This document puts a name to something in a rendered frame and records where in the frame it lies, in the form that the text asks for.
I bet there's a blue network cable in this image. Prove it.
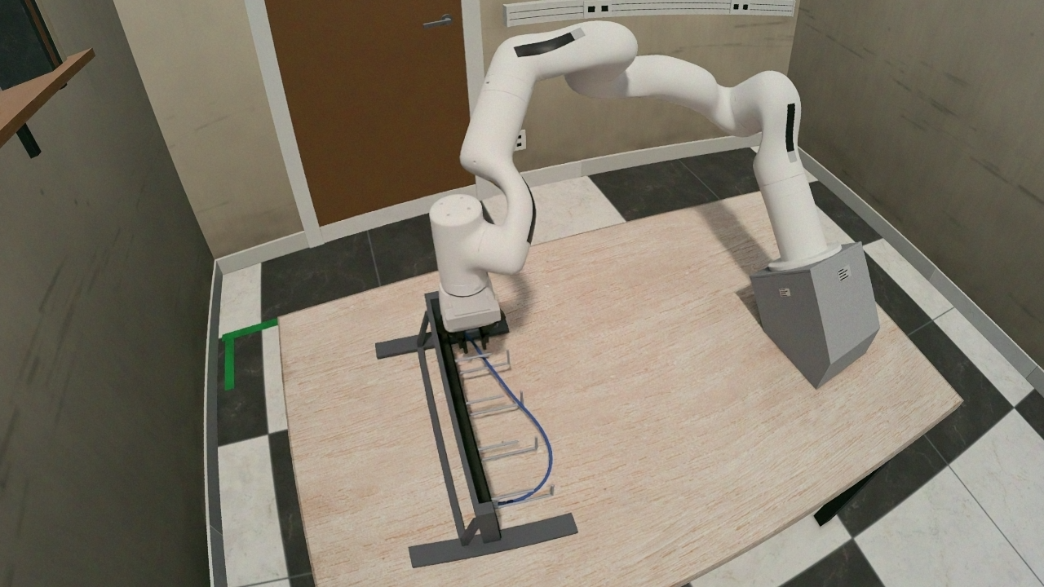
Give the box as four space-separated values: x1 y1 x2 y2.
464 331 553 504

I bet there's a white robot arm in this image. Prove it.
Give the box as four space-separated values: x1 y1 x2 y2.
429 21 843 330

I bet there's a dark grey metal rack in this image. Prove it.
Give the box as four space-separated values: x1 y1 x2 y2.
375 291 578 568

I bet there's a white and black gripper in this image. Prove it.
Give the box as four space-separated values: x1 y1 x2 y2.
436 276 506 354

